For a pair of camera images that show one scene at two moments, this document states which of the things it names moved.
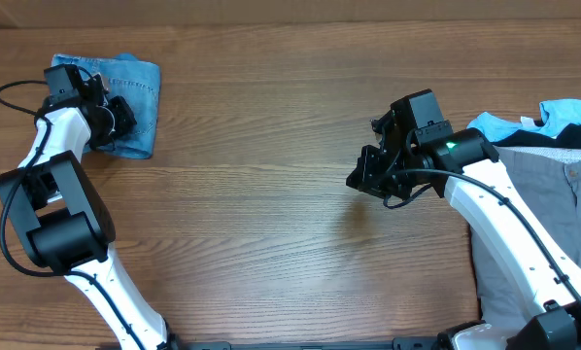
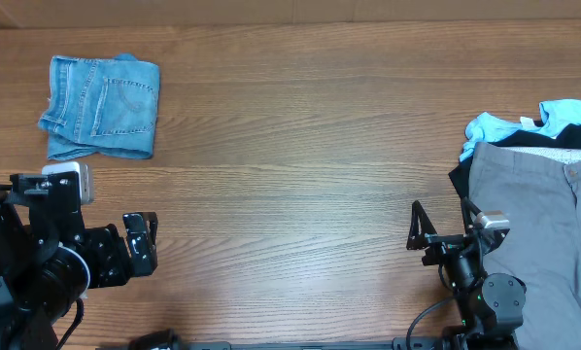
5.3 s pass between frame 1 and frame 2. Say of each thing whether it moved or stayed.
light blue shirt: stayed
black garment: stayed
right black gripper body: moved
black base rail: stayed
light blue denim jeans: stayed
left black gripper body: moved
